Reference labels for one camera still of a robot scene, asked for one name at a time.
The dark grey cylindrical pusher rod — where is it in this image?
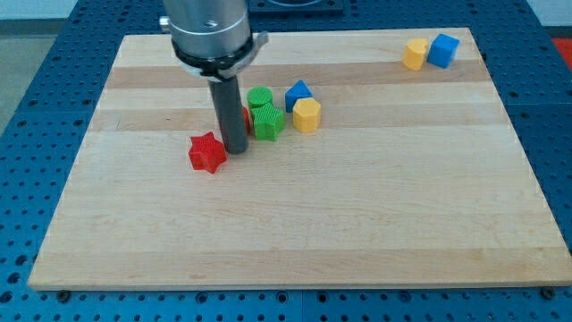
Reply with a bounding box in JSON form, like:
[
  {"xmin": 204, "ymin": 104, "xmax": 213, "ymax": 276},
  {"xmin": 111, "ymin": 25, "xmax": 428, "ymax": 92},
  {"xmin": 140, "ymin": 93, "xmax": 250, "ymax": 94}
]
[{"xmin": 208, "ymin": 76, "xmax": 248, "ymax": 155}]

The red circle block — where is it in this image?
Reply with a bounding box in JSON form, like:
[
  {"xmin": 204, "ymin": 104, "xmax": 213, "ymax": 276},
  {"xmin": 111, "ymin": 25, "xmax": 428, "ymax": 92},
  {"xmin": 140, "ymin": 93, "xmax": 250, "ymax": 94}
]
[{"xmin": 242, "ymin": 106, "xmax": 252, "ymax": 135}]

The green star block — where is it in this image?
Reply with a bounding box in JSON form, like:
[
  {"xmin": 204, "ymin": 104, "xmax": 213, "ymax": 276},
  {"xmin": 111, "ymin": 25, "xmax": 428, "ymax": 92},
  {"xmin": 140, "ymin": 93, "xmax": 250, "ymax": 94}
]
[{"xmin": 251, "ymin": 103, "xmax": 285, "ymax": 141}]

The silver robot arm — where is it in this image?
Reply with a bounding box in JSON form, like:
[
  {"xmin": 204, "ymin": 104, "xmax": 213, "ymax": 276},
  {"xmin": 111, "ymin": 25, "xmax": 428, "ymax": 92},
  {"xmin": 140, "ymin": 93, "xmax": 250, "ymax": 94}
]
[{"xmin": 159, "ymin": 0, "xmax": 269, "ymax": 155}]

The green circle block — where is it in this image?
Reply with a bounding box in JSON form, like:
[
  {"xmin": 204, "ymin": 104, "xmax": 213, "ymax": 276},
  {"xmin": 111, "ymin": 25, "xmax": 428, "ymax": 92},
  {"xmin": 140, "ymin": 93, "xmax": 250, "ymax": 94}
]
[{"xmin": 247, "ymin": 87, "xmax": 273, "ymax": 109}]

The red star block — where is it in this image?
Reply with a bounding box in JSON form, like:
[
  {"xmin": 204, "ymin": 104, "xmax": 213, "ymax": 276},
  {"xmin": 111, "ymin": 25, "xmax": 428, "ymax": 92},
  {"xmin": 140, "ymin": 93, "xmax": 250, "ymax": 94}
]
[{"xmin": 188, "ymin": 131, "xmax": 227, "ymax": 174}]

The blue triangle block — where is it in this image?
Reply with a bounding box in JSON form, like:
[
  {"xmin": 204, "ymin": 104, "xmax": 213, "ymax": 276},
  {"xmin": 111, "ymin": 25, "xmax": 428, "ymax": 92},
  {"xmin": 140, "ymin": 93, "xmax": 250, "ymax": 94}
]
[{"xmin": 284, "ymin": 80, "xmax": 314, "ymax": 113}]

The yellow hexagon block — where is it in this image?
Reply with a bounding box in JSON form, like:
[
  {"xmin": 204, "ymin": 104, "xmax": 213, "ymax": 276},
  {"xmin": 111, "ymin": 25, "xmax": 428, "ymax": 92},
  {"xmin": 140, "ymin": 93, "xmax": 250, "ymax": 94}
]
[{"xmin": 293, "ymin": 97, "xmax": 321, "ymax": 133}]

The wooden board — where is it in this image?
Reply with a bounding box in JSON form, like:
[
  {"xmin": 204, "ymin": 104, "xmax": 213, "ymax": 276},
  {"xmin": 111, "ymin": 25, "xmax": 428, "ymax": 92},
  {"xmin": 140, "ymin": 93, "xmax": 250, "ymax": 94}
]
[{"xmin": 28, "ymin": 28, "xmax": 571, "ymax": 291}]

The yellow heart block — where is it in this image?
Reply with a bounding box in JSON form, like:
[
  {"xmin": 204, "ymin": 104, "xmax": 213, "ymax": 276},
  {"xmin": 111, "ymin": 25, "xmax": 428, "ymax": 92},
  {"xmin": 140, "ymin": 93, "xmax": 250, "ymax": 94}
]
[{"xmin": 401, "ymin": 38, "xmax": 429, "ymax": 71}]

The blue cube block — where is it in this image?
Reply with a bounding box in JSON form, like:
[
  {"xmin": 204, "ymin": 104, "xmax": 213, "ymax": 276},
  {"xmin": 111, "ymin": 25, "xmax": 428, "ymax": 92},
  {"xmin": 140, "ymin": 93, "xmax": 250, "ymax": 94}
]
[{"xmin": 427, "ymin": 34, "xmax": 459, "ymax": 69}]

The black mount plate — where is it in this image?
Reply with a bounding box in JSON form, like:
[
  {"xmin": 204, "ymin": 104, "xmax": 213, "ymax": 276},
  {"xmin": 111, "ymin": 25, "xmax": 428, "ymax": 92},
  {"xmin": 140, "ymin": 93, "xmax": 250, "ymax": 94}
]
[{"xmin": 247, "ymin": 0, "xmax": 344, "ymax": 13}]

